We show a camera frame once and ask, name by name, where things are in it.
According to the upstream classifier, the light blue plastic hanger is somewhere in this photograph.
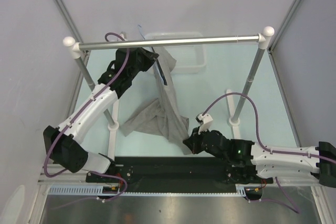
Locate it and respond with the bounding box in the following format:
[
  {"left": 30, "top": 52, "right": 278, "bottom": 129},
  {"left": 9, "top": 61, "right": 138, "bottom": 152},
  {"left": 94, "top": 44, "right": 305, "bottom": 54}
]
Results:
[{"left": 135, "top": 24, "right": 169, "bottom": 86}]

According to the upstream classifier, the grey t shirt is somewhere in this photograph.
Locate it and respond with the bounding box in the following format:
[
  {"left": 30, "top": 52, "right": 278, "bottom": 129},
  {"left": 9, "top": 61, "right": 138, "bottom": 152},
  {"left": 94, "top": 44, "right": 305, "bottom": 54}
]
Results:
[{"left": 120, "top": 46, "right": 191, "bottom": 155}]

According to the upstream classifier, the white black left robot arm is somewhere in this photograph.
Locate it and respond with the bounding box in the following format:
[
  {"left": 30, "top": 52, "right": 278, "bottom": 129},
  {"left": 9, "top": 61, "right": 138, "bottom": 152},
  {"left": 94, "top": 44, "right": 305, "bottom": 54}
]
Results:
[{"left": 43, "top": 48, "right": 159, "bottom": 182}]

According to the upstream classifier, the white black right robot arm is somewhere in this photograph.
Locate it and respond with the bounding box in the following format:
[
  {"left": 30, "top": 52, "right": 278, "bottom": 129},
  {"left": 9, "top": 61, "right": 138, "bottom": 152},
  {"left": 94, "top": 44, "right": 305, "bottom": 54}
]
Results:
[{"left": 183, "top": 128, "right": 335, "bottom": 188}]

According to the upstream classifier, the white perforated plastic basket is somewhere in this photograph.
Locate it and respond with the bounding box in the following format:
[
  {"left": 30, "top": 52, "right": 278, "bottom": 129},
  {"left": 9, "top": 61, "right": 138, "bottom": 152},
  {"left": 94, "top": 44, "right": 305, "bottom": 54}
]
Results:
[{"left": 142, "top": 31, "right": 207, "bottom": 74}]

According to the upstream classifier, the silver clothes rack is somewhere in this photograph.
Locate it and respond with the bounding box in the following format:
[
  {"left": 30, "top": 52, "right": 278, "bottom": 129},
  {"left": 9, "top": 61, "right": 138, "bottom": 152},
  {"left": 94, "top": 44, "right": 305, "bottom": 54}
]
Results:
[{"left": 59, "top": 26, "right": 275, "bottom": 144}]

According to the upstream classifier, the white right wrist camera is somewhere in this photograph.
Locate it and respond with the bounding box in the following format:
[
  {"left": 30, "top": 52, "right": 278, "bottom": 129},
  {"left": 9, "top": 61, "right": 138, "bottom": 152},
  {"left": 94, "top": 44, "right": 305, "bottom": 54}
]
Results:
[{"left": 196, "top": 113, "right": 213, "bottom": 134}]

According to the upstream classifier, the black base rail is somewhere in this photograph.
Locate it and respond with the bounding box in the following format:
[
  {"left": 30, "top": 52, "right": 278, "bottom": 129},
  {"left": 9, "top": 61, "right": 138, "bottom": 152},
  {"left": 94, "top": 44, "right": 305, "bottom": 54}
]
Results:
[{"left": 86, "top": 157, "right": 273, "bottom": 194}]

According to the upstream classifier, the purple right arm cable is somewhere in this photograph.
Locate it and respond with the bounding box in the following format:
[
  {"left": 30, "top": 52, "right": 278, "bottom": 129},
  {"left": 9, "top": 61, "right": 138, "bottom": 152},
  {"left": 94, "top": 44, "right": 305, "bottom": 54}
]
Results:
[{"left": 203, "top": 90, "right": 336, "bottom": 214}]

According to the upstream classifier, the white slotted cable duct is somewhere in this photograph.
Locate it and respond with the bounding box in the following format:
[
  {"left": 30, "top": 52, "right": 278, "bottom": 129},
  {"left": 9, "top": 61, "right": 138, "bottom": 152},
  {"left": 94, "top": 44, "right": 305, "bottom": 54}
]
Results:
[{"left": 48, "top": 184, "right": 263, "bottom": 197}]

